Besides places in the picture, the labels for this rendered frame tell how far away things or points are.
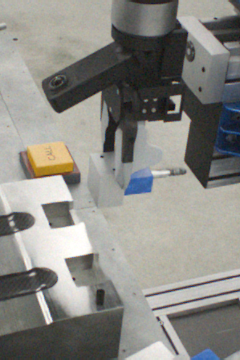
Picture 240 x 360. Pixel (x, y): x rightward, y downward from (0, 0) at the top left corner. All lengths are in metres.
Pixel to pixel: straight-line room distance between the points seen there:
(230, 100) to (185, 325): 0.71
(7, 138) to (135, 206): 1.19
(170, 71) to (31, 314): 0.33
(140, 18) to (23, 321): 0.36
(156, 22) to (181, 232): 1.57
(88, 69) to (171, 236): 1.50
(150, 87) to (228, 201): 1.65
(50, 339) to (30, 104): 0.61
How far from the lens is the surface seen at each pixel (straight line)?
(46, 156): 1.20
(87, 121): 2.83
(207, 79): 1.22
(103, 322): 0.90
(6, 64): 1.52
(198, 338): 1.79
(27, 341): 0.88
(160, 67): 0.92
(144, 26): 0.86
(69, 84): 0.89
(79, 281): 0.95
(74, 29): 3.49
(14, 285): 0.92
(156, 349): 0.90
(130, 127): 0.90
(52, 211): 1.03
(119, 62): 0.88
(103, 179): 0.97
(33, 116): 1.36
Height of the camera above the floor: 1.54
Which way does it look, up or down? 38 degrees down
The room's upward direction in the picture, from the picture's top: 5 degrees clockwise
